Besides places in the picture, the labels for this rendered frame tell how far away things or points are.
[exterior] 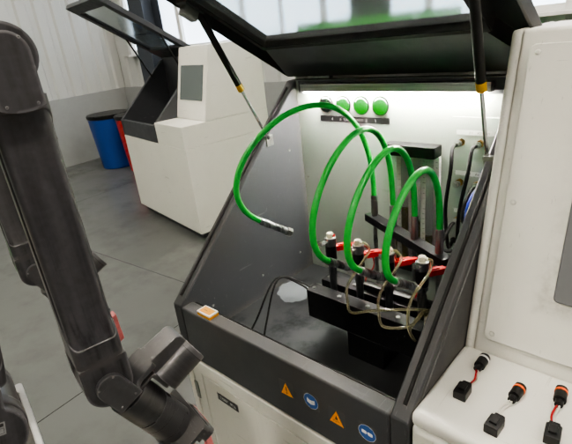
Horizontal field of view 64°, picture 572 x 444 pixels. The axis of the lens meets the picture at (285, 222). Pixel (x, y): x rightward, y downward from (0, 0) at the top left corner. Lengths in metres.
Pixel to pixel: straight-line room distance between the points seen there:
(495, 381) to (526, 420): 0.09
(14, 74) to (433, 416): 0.75
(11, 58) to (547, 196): 0.79
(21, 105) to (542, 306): 0.83
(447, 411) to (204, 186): 3.27
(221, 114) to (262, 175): 2.58
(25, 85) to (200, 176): 3.41
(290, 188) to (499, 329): 0.76
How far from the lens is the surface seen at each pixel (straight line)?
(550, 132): 0.90
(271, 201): 1.40
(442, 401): 0.88
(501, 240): 0.93
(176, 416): 0.72
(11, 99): 0.49
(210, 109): 3.85
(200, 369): 1.35
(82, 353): 0.60
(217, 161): 3.93
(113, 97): 8.30
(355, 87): 1.27
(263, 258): 1.42
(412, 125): 1.24
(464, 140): 1.18
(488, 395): 0.91
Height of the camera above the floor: 1.59
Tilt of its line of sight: 23 degrees down
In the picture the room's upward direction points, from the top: 7 degrees counter-clockwise
